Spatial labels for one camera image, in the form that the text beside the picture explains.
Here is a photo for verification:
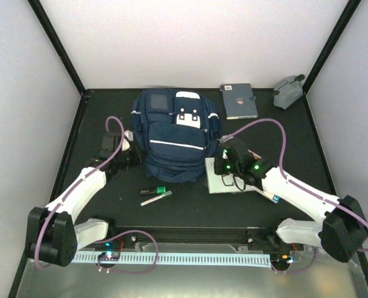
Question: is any navy blue student backpack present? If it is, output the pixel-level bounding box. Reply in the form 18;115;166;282
131;89;222;183

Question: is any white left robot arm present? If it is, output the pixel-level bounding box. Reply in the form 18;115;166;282
25;130;141;267

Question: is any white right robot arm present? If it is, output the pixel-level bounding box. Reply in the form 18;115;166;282
214;136;368;263

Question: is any white square book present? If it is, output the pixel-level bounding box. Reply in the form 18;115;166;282
205;158;255;194

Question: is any green capped marker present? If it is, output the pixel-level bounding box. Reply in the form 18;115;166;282
140;186;166;196

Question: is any dog picture book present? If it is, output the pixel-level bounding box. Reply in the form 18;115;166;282
248;150;280;204

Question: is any white green pen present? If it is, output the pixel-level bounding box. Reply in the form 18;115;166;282
140;191;173;207

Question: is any dark blue notebook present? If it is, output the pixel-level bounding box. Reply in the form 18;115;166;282
220;83;258;120

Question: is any grey pencil pouch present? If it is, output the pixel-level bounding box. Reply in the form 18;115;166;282
273;74;305;109

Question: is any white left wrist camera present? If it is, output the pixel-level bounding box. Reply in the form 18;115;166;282
121;130;133;151

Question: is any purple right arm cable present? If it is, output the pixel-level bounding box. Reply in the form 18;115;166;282
219;117;368;252

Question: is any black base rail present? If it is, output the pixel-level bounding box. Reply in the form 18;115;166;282
106;226;282;248

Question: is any white slotted cable duct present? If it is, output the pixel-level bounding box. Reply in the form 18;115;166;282
72;251;272;268

